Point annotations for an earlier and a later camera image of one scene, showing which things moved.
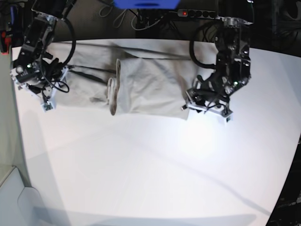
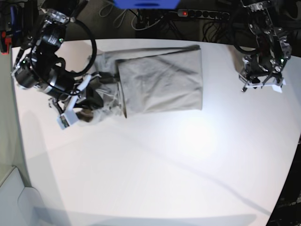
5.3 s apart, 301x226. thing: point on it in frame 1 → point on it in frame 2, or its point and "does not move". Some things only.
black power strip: (197, 13) does not move
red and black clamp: (5, 42) does not move
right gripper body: (214, 92) → (256, 66)
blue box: (147, 4) does not move
